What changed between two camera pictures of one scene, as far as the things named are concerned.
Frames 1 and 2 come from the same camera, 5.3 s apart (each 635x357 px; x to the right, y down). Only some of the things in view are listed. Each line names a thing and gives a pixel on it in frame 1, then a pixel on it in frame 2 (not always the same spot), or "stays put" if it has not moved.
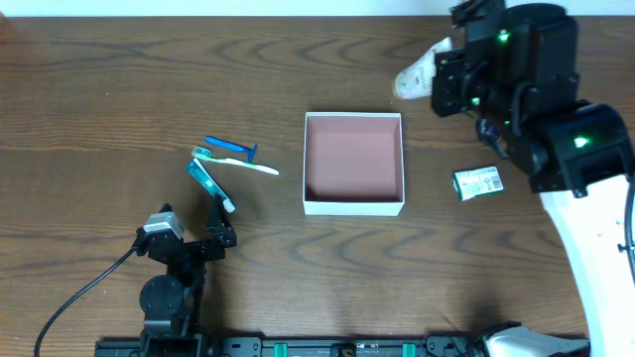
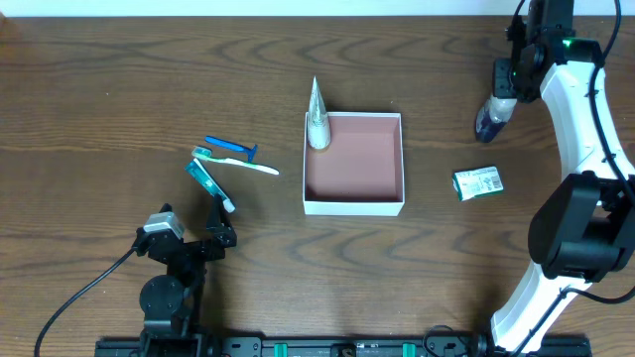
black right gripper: [447, 83] -> [503, 79]
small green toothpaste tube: [475, 182] stays put
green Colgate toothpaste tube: [202, 176] stays put
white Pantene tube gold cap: [418, 79] -> [318, 120]
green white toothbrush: [205, 154] stays put
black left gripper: [193, 247] stays put
